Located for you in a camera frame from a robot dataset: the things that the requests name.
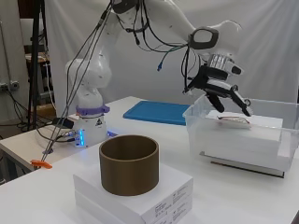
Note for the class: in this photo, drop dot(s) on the grey wall bracket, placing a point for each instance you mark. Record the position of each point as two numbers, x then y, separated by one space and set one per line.
12 85

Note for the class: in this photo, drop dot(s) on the orange clamp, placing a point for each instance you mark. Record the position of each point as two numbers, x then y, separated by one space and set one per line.
40 164

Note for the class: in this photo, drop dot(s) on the blue plastic lid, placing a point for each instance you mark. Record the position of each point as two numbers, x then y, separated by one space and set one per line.
155 112

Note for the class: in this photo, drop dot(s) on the white flat box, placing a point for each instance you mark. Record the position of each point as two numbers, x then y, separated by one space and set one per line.
174 183
180 213
243 137
249 160

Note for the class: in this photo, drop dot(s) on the black tripod stand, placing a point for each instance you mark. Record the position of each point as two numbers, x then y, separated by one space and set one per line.
35 62

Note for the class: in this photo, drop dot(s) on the black and silver robot hand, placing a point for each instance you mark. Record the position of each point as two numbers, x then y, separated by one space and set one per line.
215 77

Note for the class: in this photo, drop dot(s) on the small black adapter box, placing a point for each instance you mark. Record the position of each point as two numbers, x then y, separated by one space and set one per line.
64 123

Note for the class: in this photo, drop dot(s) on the white hanging sheet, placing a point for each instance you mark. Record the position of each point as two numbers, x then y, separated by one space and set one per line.
264 46

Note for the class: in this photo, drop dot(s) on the brown cardboard box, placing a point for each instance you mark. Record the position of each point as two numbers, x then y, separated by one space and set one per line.
46 111

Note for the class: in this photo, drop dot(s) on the clear plastic storage box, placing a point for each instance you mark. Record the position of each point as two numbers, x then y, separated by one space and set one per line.
193 124

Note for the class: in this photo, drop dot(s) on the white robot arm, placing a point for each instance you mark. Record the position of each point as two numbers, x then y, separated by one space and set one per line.
93 71

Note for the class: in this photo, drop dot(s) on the brown round tub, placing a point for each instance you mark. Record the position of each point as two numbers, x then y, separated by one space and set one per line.
129 174

